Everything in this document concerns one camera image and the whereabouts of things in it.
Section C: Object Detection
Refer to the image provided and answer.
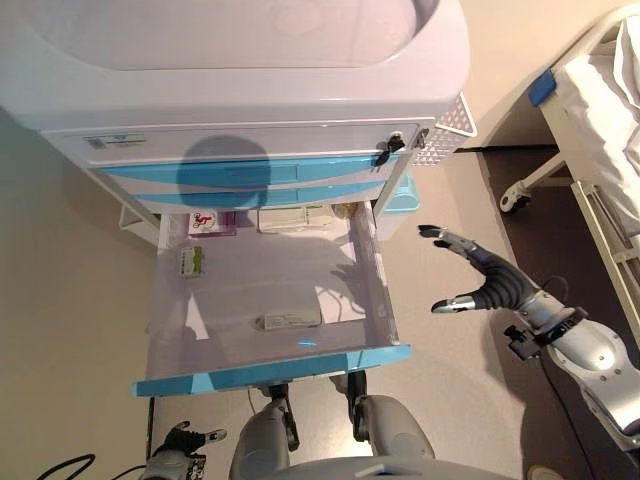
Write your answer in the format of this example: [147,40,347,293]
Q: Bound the silver robot torso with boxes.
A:
[272,454,506,480]

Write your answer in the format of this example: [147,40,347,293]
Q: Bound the white medical cart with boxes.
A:
[0,0,474,251]

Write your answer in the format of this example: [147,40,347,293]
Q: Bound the cart label sticker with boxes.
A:
[82,132,150,151]

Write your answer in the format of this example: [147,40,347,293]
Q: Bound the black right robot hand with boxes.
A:
[417,224,540,315]

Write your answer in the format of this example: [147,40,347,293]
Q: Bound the white green medicine box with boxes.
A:
[305,203,335,230]
[256,207,309,234]

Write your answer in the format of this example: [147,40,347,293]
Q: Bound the white bed sheet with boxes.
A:
[562,14,640,221]

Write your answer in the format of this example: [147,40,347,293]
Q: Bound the white drawer blue handle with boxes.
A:
[88,152,402,195]
[130,199,414,399]
[130,179,389,210]

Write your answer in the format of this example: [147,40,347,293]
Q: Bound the white box red figure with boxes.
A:
[187,208,220,235]

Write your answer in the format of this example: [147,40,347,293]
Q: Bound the purple medicine box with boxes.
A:
[187,209,238,237]

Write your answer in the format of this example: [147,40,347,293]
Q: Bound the black cart keys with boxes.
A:
[374,130,409,169]

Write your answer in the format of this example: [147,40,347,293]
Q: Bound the bed caster wheel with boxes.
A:
[499,183,532,214]

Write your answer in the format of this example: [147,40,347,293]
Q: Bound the white perforated side basket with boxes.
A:
[407,92,479,169]

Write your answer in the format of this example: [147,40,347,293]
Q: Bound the blue bed corner bumper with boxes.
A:
[525,69,559,107]

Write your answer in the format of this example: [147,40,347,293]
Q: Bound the white bed side rail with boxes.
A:
[569,179,640,321]

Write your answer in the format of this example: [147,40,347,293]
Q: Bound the white teal barcode medicine box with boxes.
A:
[253,312,322,332]

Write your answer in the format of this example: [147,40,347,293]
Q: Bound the green white small box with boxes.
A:
[176,244,207,280]

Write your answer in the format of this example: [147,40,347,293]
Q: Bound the white hospital bed frame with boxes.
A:
[479,0,640,321]

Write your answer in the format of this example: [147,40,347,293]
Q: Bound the thick looping floor cable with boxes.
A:
[37,452,151,480]

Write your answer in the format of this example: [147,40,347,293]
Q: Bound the black floor strip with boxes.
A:
[146,397,157,460]

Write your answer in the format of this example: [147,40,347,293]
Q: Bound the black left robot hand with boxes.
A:
[149,421,228,459]

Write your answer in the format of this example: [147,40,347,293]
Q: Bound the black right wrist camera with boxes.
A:
[503,324,540,360]

